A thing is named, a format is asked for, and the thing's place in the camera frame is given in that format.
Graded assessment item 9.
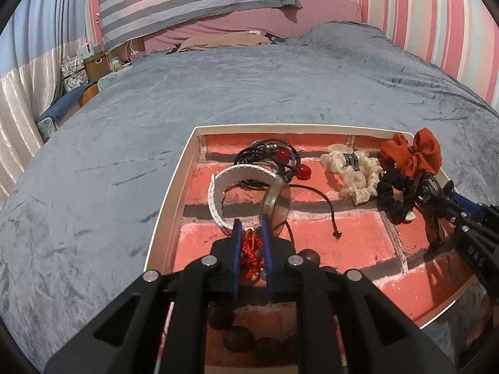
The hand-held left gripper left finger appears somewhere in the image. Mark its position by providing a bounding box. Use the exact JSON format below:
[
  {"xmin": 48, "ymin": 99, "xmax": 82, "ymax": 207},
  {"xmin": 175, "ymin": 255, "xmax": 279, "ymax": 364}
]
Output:
[{"xmin": 45, "ymin": 218, "xmax": 245, "ymax": 374}]

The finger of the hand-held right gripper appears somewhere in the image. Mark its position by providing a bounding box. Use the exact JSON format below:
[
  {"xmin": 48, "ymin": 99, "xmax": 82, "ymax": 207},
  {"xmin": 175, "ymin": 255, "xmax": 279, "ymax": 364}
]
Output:
[
  {"xmin": 416, "ymin": 177, "xmax": 474, "ymax": 238},
  {"xmin": 448, "ymin": 192, "xmax": 492, "ymax": 223}
]

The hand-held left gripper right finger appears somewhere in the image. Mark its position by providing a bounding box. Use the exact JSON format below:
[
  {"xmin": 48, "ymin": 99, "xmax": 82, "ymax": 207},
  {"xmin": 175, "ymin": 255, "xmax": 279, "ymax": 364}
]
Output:
[{"xmin": 260, "ymin": 218, "xmax": 458, "ymax": 374}]

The black scrunchie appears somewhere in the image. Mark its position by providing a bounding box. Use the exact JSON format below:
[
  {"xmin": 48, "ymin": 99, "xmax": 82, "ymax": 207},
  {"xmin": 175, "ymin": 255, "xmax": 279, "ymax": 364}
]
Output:
[{"xmin": 376, "ymin": 170, "xmax": 421, "ymax": 225}]

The orange scrunchie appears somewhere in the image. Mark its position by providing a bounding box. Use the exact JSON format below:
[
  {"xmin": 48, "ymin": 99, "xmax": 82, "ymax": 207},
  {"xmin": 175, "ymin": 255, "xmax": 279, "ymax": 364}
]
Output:
[{"xmin": 380, "ymin": 128, "xmax": 443, "ymax": 178}]

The brown hair tie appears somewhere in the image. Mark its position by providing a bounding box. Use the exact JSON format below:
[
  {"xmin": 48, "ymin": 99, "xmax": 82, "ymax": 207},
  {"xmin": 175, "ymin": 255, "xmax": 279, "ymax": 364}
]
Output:
[{"xmin": 423, "ymin": 213, "xmax": 446, "ymax": 248}]

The white braided bracelet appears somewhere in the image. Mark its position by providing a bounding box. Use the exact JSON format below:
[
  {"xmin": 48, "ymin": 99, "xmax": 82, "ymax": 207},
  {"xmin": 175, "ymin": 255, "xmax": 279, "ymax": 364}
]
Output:
[{"xmin": 208, "ymin": 164, "xmax": 291, "ymax": 239}]

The wooden bead bracelet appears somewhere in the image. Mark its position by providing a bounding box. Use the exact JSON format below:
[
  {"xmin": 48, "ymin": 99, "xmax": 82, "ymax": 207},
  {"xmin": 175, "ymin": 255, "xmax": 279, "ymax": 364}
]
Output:
[{"xmin": 208, "ymin": 228, "xmax": 340, "ymax": 361}]

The brick-pattern jewelry tray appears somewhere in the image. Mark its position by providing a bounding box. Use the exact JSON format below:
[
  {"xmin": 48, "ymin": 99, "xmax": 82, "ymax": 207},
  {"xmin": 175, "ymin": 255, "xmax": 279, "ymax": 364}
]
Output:
[{"xmin": 146, "ymin": 125, "xmax": 482, "ymax": 374}]

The red bead hair tie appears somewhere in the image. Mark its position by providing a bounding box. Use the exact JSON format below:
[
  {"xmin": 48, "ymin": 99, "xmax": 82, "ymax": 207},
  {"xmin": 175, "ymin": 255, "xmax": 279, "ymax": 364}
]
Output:
[{"xmin": 273, "ymin": 146, "xmax": 313, "ymax": 182}]

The cream satin scrunchie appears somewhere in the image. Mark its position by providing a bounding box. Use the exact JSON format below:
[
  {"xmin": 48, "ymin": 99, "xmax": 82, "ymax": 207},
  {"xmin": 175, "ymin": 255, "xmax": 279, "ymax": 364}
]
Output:
[{"xmin": 320, "ymin": 144, "xmax": 384, "ymax": 205}]

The pink pillow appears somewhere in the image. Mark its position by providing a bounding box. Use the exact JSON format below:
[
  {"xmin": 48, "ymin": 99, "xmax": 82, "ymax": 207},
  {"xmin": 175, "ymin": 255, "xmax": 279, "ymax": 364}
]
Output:
[{"xmin": 142, "ymin": 0, "xmax": 363, "ymax": 54}]

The beige pillow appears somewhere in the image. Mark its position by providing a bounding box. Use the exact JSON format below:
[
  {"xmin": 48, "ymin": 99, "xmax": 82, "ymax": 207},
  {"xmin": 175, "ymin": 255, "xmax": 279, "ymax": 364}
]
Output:
[{"xmin": 175, "ymin": 31, "xmax": 274, "ymax": 54}]

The pale green patterned cloth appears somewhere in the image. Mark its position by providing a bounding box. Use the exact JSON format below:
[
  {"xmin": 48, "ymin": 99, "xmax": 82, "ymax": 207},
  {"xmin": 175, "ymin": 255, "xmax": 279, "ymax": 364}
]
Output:
[{"xmin": 97, "ymin": 68, "xmax": 134, "ymax": 91}]

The blue folded cloth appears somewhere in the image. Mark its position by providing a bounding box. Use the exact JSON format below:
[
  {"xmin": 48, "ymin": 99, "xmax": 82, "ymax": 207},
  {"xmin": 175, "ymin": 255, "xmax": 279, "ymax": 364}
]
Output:
[{"xmin": 37, "ymin": 85, "xmax": 98, "ymax": 126}]

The brown cardboard box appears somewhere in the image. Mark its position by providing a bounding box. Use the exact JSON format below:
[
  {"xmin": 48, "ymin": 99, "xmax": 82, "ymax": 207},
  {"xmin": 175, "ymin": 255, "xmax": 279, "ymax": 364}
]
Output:
[{"xmin": 84, "ymin": 51, "xmax": 108, "ymax": 81}]

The patterned storage box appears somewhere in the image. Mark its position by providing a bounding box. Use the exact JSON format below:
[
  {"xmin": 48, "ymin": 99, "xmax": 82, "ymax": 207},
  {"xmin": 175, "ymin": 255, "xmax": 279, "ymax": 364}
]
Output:
[{"xmin": 61, "ymin": 56, "xmax": 89, "ymax": 94}]

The blue and white curtain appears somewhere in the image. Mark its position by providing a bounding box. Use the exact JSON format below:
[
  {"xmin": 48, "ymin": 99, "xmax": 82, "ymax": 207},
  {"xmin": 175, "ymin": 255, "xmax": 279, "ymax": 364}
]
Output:
[{"xmin": 0, "ymin": 0, "xmax": 99, "ymax": 203}]

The black cord bracelet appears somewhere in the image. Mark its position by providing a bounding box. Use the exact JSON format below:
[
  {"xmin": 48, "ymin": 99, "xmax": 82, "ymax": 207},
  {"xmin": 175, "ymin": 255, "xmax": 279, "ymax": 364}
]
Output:
[{"xmin": 234, "ymin": 136, "xmax": 344, "ymax": 239}]

